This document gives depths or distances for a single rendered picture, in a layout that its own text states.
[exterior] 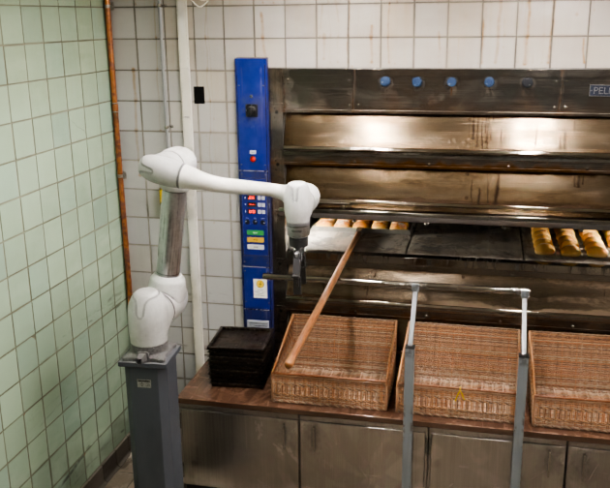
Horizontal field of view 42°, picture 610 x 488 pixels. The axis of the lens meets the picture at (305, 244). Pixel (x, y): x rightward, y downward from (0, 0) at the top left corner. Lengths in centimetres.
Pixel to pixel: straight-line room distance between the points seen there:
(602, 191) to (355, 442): 163
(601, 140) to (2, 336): 274
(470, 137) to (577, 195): 57
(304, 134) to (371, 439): 149
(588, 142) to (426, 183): 76
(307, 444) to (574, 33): 223
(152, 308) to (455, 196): 155
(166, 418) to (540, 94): 220
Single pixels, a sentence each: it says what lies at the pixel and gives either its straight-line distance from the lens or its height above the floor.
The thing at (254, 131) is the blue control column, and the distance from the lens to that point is 401.
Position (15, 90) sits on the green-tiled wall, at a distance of 353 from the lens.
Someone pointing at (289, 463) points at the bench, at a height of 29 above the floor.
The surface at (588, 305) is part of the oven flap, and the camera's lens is 410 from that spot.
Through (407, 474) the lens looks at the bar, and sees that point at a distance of 382.
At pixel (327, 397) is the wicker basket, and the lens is 382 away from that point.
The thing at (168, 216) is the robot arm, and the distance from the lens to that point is 336.
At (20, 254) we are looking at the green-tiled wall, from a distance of 357.
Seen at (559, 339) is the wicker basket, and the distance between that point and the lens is 410.
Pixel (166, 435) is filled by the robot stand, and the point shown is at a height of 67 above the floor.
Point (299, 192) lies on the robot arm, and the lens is 301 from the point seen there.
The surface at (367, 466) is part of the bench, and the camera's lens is 390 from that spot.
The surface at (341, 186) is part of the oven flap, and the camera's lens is 398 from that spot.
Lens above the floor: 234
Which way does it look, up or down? 16 degrees down
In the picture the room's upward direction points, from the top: 1 degrees counter-clockwise
